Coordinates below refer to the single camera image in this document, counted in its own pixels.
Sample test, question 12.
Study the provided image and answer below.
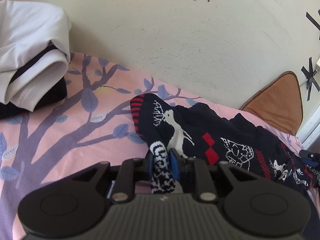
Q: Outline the black folded garment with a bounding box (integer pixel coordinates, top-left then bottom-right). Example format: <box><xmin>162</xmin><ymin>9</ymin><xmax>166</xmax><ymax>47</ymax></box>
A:
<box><xmin>0</xmin><ymin>76</ymin><xmax>68</xmax><ymax>120</ymax></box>

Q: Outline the brown mesh cushion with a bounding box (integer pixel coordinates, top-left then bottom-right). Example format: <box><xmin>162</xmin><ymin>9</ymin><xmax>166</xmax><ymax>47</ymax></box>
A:
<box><xmin>240</xmin><ymin>71</ymin><xmax>303</xmax><ymax>135</ymax></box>

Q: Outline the pink floral bed sheet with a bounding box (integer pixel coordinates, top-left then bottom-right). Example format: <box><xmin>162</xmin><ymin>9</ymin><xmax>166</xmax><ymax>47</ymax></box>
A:
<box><xmin>1</xmin><ymin>54</ymin><xmax>319</xmax><ymax>239</ymax></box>

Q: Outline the white folded garment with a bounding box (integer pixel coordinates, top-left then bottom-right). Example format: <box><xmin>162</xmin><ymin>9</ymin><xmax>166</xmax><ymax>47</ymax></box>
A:
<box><xmin>1</xmin><ymin>0</ymin><xmax>71</xmax><ymax>112</ymax></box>

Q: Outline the black red patterned knit garment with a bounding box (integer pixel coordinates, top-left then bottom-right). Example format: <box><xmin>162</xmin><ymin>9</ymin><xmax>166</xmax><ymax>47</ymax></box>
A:
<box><xmin>130</xmin><ymin>94</ymin><xmax>319</xmax><ymax>193</ymax></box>

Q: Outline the white wall power adapter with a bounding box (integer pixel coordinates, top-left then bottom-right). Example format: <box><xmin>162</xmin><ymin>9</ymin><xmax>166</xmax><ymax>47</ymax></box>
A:
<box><xmin>316</xmin><ymin>58</ymin><xmax>320</xmax><ymax>70</ymax></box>

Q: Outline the black tape cross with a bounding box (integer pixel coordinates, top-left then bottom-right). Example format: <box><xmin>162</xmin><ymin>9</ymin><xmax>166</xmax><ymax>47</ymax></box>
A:
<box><xmin>300</xmin><ymin>57</ymin><xmax>320</xmax><ymax>101</ymax></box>

